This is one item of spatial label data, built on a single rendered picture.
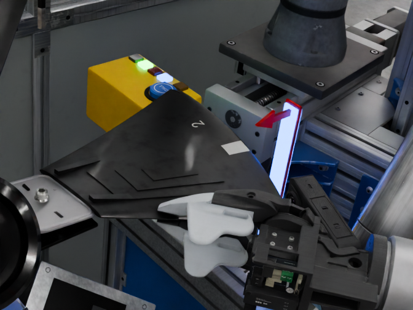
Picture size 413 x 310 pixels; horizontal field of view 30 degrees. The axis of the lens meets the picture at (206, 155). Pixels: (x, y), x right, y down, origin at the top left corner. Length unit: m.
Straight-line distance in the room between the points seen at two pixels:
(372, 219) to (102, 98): 0.53
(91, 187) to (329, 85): 0.66
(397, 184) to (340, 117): 0.64
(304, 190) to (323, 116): 0.65
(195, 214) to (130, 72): 0.52
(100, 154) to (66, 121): 0.90
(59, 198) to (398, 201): 0.33
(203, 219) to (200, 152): 0.14
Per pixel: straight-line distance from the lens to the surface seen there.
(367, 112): 1.46
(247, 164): 0.85
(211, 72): 1.94
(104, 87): 1.18
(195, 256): 0.74
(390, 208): 0.80
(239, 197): 0.71
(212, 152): 0.84
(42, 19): 0.63
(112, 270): 1.42
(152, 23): 1.73
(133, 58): 1.23
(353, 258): 0.72
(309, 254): 0.68
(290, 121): 0.94
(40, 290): 0.83
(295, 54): 1.36
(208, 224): 0.71
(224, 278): 1.16
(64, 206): 0.73
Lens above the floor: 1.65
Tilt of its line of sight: 34 degrees down
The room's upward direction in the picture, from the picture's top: 8 degrees clockwise
